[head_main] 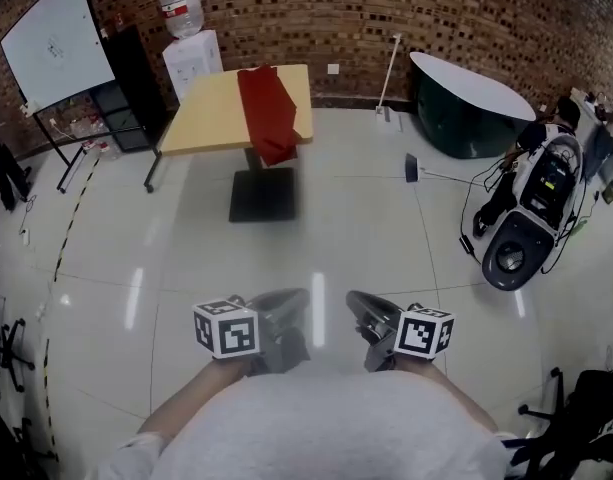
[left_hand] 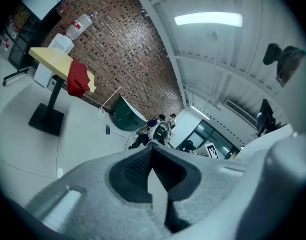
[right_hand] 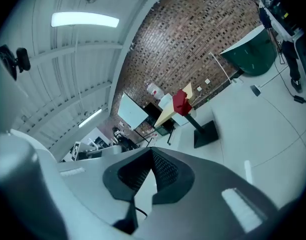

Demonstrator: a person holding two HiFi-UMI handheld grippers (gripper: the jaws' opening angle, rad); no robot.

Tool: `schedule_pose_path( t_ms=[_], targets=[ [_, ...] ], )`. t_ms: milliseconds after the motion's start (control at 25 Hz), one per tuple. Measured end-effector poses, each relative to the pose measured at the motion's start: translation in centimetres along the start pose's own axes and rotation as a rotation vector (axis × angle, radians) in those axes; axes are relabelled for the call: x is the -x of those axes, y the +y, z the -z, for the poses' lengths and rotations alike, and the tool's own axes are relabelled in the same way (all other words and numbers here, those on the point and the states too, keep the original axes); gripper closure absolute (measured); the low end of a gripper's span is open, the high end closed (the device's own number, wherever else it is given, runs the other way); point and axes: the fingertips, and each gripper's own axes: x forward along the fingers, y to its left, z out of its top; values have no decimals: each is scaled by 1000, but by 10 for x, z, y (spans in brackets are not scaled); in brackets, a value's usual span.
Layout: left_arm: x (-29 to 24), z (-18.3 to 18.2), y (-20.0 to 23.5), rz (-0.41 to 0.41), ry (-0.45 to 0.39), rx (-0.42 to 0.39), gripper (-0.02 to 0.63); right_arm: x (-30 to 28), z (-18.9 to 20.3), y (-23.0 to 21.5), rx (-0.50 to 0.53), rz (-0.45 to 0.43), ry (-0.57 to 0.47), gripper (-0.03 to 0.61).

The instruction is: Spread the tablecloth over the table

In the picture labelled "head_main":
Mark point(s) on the white wall socket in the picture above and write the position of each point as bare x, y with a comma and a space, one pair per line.
333, 69

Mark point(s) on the person's left forearm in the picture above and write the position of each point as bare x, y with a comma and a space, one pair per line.
196, 398

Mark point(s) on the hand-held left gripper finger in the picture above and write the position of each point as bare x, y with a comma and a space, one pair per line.
283, 295
288, 310

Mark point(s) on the whiteboard on black stand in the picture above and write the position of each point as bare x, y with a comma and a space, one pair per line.
56, 43

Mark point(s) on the black office chair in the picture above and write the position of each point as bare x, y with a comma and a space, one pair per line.
11, 348
591, 398

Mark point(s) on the yellow wooden pedestal table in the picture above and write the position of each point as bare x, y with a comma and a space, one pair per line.
206, 113

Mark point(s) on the yellow black floor tape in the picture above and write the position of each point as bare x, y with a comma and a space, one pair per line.
68, 228

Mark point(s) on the clear water bottle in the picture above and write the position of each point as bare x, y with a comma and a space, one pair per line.
182, 10

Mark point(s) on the person's right forearm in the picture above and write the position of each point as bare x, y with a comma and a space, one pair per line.
451, 393

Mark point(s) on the pile of clear plastic bottles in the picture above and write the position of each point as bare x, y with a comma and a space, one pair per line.
88, 135

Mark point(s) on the white oval table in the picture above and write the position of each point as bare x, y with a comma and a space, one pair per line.
466, 85

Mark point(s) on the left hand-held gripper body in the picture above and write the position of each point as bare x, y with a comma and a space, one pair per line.
226, 328

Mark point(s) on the white water dispenser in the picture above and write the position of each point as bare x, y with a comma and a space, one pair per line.
193, 65

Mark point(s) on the white power strip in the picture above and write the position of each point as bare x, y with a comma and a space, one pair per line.
26, 237

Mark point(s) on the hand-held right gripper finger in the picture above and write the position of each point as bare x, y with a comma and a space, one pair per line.
373, 302
371, 318

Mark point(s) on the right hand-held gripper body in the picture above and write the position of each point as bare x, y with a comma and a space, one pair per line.
423, 330

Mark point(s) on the red cloth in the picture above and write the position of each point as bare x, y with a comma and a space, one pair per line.
268, 113

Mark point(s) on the person's grey shirt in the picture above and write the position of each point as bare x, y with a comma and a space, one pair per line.
316, 428

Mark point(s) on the black glass cabinet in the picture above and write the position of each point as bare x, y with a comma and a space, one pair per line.
136, 83

